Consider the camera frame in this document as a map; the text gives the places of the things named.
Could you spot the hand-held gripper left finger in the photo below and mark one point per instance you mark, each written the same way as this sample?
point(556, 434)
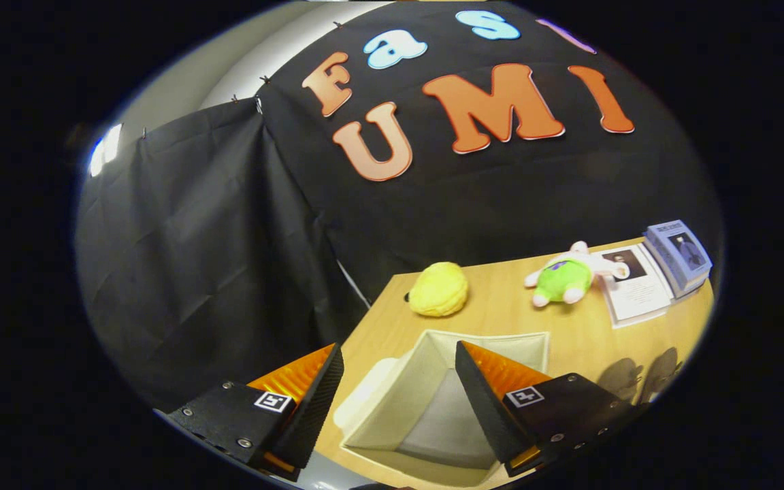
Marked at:
point(317, 401)

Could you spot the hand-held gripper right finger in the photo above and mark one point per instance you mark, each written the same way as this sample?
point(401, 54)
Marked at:
point(480, 401)

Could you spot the beige fabric storage box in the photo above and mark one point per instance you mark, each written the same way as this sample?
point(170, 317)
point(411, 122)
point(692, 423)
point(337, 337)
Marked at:
point(399, 395)

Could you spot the brown slipper shoe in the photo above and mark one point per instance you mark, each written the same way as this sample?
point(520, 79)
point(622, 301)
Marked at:
point(620, 378)
point(661, 371)

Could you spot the yellow plush toy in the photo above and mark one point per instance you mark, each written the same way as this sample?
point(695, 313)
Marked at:
point(438, 290)

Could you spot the green and white plush toy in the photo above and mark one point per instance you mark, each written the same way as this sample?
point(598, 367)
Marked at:
point(562, 280)

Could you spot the white portrait book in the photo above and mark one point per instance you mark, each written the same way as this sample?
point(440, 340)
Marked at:
point(637, 289)

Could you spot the grey book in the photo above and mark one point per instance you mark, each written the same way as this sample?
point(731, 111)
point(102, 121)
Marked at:
point(684, 292)

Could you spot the blue cover book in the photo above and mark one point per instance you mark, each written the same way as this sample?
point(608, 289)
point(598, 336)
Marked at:
point(681, 252)

